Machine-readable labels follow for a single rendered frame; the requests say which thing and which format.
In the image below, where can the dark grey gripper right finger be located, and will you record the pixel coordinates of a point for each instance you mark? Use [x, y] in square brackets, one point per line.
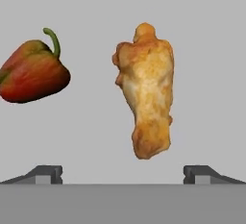
[201, 173]

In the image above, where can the golden fried chicken drumstick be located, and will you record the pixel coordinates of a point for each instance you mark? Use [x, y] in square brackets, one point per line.
[147, 90]

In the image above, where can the red bell pepper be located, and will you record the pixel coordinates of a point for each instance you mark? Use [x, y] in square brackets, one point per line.
[32, 77]

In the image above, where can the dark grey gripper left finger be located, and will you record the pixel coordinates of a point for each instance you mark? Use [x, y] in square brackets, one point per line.
[44, 173]

